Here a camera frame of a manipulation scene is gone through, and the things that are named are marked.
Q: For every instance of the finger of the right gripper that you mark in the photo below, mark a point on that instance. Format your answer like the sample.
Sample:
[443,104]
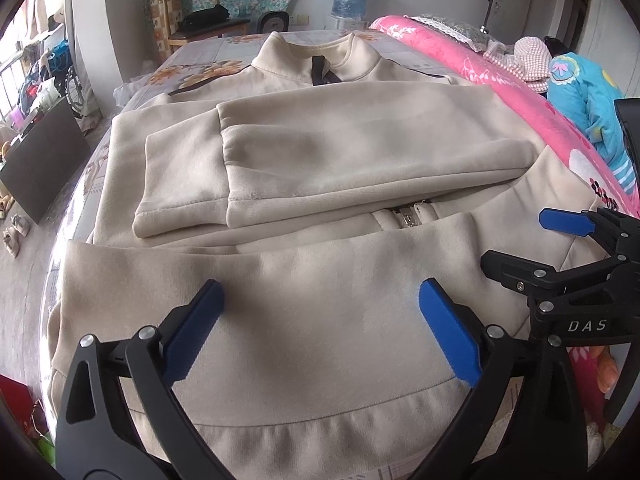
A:
[539,281]
[616,233]

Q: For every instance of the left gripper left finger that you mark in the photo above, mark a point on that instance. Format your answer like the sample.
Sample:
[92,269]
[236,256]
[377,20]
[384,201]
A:
[96,437]

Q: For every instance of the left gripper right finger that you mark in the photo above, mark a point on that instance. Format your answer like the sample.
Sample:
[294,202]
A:
[486,357]

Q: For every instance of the beige zip jacket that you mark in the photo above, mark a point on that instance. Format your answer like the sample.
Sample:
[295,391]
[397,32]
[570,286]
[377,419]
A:
[310,219]

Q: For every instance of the black clothes on chair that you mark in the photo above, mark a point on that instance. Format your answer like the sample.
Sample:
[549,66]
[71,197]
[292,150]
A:
[205,18]

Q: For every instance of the pink floral blanket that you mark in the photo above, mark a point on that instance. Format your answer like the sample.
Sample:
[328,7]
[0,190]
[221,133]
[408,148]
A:
[558,132]

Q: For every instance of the red gift bag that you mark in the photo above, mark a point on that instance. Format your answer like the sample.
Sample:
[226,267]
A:
[19,401]

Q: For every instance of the person in blue pajamas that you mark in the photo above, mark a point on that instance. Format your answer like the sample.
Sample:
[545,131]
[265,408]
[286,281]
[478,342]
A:
[582,92]

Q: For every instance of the pink checkered cloth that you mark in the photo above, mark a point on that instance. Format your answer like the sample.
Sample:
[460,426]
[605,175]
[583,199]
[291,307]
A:
[529,61]

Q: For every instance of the white shoe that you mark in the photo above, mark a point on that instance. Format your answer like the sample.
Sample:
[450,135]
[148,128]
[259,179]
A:
[20,224]
[11,241]

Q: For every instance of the floral pillow with lace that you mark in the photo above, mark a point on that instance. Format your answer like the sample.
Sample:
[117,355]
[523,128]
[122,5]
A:
[464,33]

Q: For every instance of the dark grey cabinet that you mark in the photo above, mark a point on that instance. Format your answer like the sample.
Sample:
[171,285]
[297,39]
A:
[43,162]

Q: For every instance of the white water dispenser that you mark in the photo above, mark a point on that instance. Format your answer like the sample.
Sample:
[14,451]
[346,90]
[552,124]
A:
[336,23]

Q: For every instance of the black round fan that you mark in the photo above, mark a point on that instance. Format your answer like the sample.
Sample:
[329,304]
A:
[273,21]

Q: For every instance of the plaid bed sheet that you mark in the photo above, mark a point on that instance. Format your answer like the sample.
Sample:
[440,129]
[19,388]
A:
[200,65]

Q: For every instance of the wooden chair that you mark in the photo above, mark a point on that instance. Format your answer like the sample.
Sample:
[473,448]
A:
[173,29]

